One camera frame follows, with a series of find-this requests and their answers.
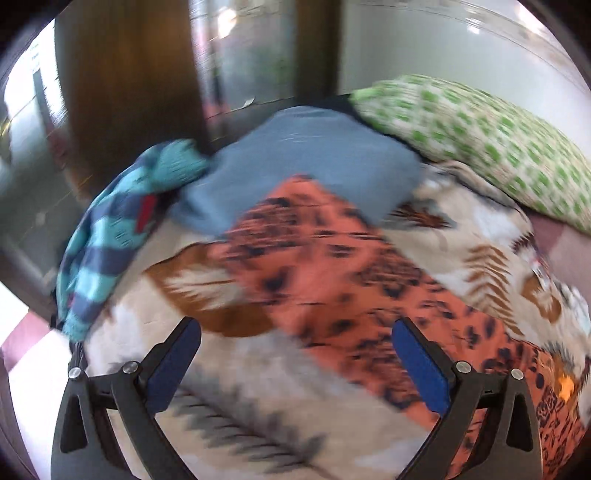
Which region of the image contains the orange floral blouse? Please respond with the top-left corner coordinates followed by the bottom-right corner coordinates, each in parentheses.
top-left (211, 177), bottom-right (585, 479)

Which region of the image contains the leaf pattern blanket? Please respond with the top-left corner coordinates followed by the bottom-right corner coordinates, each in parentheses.
top-left (86, 162), bottom-right (590, 479)

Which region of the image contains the pink quilted mattress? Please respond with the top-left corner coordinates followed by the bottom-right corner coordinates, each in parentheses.
top-left (527, 211), bottom-right (591, 302)

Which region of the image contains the striped teal garment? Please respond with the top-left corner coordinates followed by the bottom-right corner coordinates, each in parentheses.
top-left (56, 139), bottom-right (207, 342)

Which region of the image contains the green checkered pillow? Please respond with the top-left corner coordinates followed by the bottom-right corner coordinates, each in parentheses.
top-left (349, 75), bottom-right (590, 233)

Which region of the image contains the blue folded towel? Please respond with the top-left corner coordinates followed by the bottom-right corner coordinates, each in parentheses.
top-left (168, 106), bottom-right (424, 237)

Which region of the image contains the stained glass door panel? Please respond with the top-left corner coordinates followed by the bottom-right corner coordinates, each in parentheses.
top-left (188, 1), bottom-right (297, 118)

